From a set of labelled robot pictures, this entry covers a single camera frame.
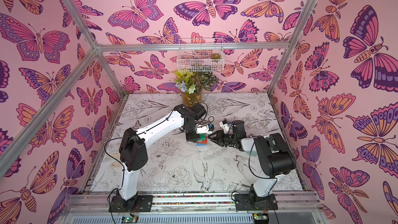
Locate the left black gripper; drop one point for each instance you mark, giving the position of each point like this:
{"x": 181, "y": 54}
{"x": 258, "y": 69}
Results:
{"x": 194, "y": 139}

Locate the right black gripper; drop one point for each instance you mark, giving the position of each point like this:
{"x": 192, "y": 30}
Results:
{"x": 226, "y": 138}

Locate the red lego brick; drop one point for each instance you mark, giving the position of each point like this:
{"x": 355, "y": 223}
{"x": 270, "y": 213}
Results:
{"x": 202, "y": 142}

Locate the green lego brick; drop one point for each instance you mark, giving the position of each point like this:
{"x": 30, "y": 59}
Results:
{"x": 202, "y": 138}

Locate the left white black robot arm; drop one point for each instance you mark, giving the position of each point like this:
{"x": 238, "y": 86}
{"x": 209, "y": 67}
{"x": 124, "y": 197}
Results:
{"x": 134, "y": 145}

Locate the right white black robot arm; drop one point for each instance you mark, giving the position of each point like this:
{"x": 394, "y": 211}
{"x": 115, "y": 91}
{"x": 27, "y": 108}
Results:
{"x": 270, "y": 158}

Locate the glass vase with plants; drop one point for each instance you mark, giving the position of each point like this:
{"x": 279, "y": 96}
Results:
{"x": 191, "y": 85}

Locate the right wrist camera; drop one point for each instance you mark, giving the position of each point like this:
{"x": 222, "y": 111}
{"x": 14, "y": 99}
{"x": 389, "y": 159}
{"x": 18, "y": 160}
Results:
{"x": 225, "y": 126}

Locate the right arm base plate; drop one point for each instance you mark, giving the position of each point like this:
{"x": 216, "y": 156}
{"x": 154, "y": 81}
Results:
{"x": 255, "y": 202}

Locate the white wire basket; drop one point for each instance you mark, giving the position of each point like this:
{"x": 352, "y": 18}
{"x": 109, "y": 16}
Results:
{"x": 200, "y": 55}

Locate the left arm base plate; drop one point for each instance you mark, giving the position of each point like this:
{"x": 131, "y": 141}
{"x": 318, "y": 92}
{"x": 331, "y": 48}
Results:
{"x": 137, "y": 203}

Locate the aluminium mounting rail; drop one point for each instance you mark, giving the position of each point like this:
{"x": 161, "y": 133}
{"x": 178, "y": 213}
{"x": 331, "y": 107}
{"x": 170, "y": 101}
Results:
{"x": 285, "y": 207}

